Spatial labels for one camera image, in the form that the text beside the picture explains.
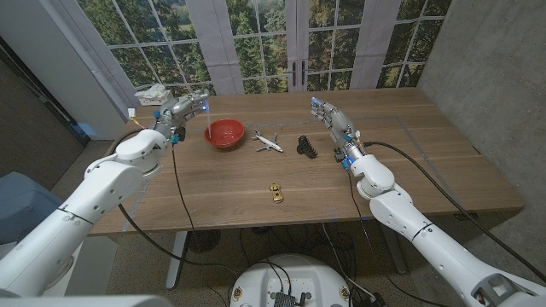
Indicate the white floor platform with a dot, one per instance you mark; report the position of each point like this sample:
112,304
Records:
98,264

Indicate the grey table leg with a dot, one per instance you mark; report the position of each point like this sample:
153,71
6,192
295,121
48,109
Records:
394,251

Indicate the clear plastic pipette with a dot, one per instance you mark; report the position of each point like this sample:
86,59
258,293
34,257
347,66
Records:
208,121

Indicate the window forest print backdrop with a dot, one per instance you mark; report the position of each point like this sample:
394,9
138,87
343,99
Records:
264,42

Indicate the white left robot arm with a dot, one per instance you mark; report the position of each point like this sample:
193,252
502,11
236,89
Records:
81,209

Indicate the white robot body edge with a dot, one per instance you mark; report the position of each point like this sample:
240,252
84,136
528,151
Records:
85,301

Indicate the white power strip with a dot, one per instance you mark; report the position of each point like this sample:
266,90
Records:
158,100

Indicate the blue-grey bin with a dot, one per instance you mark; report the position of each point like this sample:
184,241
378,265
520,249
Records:
25,204

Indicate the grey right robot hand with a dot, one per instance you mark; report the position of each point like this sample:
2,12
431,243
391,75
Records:
339,125

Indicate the black backdrop frame bar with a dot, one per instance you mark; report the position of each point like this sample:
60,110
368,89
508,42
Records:
42,94

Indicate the black round floor fan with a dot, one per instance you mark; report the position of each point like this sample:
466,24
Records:
205,241

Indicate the white toy airplane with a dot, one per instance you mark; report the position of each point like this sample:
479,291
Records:
268,143

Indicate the yellow toy car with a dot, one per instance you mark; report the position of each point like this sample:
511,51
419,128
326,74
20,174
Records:
277,194

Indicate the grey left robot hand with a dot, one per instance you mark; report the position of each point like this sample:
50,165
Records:
181,111

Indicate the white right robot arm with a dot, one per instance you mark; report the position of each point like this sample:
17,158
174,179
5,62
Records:
431,230

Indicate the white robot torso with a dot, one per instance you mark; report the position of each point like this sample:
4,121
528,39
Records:
290,277

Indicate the red bowl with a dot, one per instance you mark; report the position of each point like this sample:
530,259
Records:
224,133

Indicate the white table leg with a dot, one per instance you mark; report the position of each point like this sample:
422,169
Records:
175,260

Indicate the small blue box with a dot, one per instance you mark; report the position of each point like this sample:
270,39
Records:
87,129

